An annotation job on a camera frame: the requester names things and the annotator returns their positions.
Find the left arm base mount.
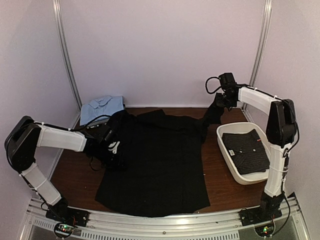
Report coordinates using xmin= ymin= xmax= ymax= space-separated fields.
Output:
xmin=45 ymin=197 xmax=89 ymax=227

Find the white plastic laundry basket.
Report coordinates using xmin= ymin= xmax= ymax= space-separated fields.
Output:
xmin=216 ymin=122 xmax=271 ymax=185

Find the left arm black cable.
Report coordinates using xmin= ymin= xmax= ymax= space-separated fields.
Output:
xmin=67 ymin=114 xmax=113 ymax=132

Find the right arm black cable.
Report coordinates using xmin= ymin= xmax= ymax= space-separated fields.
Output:
xmin=205 ymin=76 xmax=226 ymax=95

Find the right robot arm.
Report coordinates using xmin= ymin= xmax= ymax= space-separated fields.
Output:
xmin=212 ymin=84 xmax=299 ymax=221

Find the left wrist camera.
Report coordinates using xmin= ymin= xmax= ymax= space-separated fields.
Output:
xmin=98 ymin=125 xmax=120 ymax=154

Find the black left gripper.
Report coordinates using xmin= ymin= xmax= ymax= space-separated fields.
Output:
xmin=91 ymin=144 xmax=128 ymax=171

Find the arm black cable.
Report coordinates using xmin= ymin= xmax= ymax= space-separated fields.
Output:
xmin=67 ymin=114 xmax=113 ymax=132
xmin=205 ymin=76 xmax=226 ymax=95

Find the black long sleeve shirt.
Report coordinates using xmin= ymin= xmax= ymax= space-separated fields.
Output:
xmin=95 ymin=104 xmax=224 ymax=218

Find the black white patterned folded shirt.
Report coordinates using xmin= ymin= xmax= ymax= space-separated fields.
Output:
xmin=86 ymin=119 xmax=109 ymax=129

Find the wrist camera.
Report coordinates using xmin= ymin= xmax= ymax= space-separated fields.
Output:
xmin=218 ymin=72 xmax=237 ymax=88
xmin=98 ymin=125 xmax=120 ymax=154

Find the light blue folded shirt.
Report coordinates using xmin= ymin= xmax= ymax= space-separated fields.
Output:
xmin=80 ymin=95 xmax=125 ymax=126

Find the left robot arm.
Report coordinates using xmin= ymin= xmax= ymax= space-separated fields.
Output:
xmin=4 ymin=115 xmax=126 ymax=222

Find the dark pinstriped folded shirt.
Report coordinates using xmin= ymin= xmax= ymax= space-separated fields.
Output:
xmin=222 ymin=129 xmax=270 ymax=175

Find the aluminium frame post left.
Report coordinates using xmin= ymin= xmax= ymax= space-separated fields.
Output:
xmin=52 ymin=0 xmax=83 ymax=110

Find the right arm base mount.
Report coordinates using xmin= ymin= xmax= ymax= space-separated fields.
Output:
xmin=238 ymin=195 xmax=284 ymax=227

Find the aluminium frame post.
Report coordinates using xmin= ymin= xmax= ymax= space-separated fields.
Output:
xmin=241 ymin=0 xmax=273 ymax=118
xmin=52 ymin=0 xmax=83 ymax=110

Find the aluminium frame post right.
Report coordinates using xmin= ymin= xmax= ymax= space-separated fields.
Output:
xmin=241 ymin=0 xmax=273 ymax=118

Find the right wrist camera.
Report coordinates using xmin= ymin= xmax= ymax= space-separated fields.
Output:
xmin=218 ymin=72 xmax=237 ymax=88

